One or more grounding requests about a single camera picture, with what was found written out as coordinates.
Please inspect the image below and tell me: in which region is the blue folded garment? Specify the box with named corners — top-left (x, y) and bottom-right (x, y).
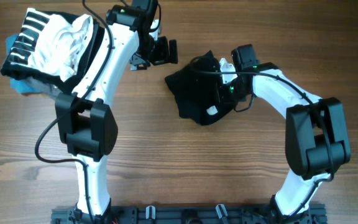
top-left (6, 34), bottom-right (40, 95)

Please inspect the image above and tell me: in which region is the black t-shirt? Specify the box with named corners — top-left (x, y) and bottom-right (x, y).
top-left (165, 51), bottom-right (235, 126)

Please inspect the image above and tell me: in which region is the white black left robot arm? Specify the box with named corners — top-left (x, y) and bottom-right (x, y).
top-left (55, 1), bottom-right (178, 223)

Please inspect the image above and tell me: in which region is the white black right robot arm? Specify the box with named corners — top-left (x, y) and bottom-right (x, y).
top-left (218, 60), bottom-right (351, 223)

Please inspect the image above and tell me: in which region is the black folded garment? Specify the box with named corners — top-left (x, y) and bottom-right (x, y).
top-left (1, 11), bottom-right (104, 94)

